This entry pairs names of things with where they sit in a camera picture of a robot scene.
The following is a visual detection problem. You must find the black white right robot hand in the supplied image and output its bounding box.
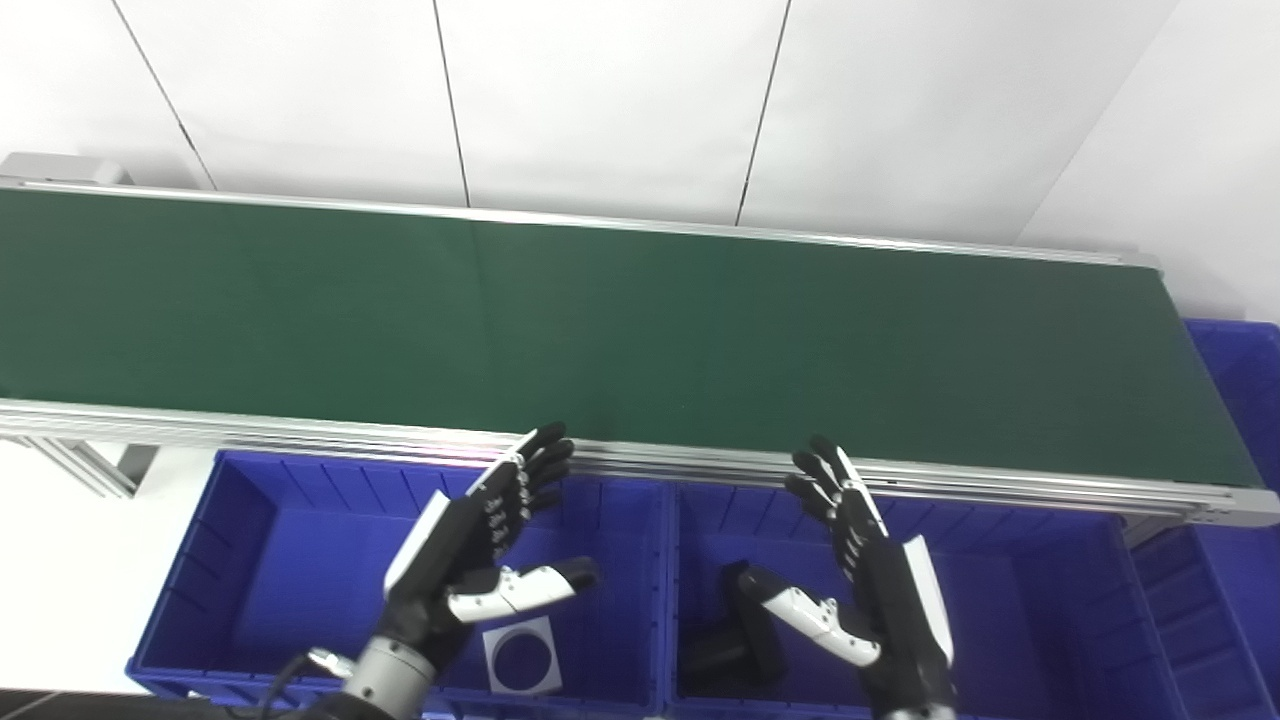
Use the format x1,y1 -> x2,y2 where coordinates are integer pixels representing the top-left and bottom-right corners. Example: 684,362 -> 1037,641
737,436 -> 956,716

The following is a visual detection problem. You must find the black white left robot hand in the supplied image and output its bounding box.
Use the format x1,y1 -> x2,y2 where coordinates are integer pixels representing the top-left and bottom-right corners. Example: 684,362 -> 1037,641
383,422 -> 601,666

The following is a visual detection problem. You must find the white square part with hole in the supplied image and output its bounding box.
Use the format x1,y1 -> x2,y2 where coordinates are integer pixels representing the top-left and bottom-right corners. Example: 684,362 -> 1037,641
482,617 -> 563,695

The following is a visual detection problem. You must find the blue plastic bin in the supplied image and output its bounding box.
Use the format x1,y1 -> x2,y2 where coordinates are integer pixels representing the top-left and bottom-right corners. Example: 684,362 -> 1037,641
660,483 -> 1191,720
1130,318 -> 1280,720
125,450 -> 671,716

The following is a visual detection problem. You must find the green conveyor belt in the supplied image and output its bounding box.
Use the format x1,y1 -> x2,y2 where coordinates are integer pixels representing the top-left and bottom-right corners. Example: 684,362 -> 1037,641
0,178 -> 1280,528
0,190 -> 1263,491

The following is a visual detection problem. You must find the black block part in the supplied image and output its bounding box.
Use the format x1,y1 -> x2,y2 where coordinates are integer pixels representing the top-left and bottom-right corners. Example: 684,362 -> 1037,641
678,560 -> 786,691

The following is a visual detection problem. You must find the aluminium conveyor support leg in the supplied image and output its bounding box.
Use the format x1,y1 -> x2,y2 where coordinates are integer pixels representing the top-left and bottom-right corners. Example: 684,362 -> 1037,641
0,435 -> 161,499

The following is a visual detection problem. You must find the grey conveyor motor box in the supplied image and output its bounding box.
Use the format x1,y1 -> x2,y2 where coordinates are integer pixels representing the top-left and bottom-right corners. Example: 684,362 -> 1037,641
0,152 -> 131,186

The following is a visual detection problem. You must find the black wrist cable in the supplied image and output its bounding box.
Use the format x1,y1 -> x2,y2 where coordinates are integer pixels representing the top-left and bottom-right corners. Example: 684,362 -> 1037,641
255,648 -> 356,720

